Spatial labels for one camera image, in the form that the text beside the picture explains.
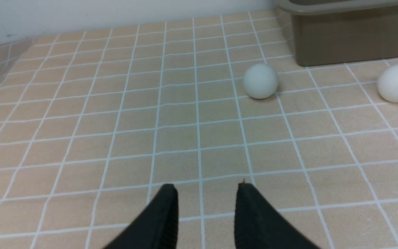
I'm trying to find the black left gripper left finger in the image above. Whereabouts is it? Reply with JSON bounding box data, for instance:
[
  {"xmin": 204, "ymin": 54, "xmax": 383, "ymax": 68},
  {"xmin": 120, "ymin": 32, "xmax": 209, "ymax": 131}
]
[{"xmin": 104, "ymin": 183, "xmax": 179, "ymax": 249}]

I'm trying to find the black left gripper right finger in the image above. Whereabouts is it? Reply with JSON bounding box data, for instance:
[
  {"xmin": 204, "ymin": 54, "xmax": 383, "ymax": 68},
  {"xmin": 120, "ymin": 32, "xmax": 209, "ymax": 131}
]
[{"xmin": 234, "ymin": 183, "xmax": 319, "ymax": 249}]

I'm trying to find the olive green plastic bin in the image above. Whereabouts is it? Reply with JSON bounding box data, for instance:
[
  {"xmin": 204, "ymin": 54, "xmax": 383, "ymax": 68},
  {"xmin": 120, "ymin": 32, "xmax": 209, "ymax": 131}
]
[{"xmin": 274, "ymin": 0, "xmax": 398, "ymax": 67}]

